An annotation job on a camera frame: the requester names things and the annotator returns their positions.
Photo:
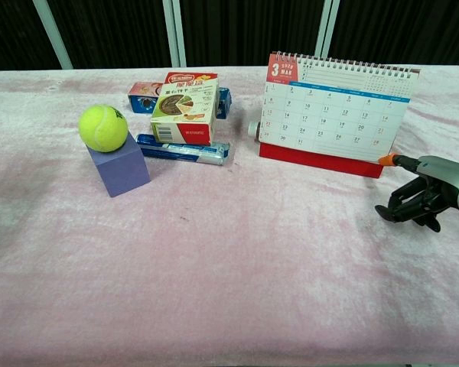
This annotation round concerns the blue white tube pack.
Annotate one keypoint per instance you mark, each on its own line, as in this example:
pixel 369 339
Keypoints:
pixel 183 151

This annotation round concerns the white frame post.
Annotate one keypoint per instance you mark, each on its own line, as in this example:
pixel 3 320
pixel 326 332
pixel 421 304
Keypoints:
pixel 53 32
pixel 176 32
pixel 331 28

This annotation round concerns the white cylindrical bottle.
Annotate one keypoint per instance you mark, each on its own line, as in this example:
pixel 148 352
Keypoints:
pixel 253 129

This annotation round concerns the red white cracker box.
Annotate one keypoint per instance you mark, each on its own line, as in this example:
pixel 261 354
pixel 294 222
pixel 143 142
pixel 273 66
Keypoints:
pixel 185 109

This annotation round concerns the blue cookie box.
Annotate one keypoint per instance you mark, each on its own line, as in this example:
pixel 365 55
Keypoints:
pixel 141 97

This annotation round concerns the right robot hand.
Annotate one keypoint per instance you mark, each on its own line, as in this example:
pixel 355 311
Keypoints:
pixel 436 183

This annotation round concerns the red desk calendar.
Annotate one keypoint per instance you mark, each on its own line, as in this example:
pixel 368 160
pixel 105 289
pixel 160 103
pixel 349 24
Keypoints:
pixel 334 114

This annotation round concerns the yellow tennis ball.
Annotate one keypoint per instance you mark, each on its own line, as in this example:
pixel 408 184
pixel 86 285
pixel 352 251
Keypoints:
pixel 103 128

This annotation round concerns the purple cube block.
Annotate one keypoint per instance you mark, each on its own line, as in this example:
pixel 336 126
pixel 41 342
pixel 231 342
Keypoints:
pixel 120 168

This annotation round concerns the pink fleece table cloth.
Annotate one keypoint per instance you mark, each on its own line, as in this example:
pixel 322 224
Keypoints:
pixel 214 248

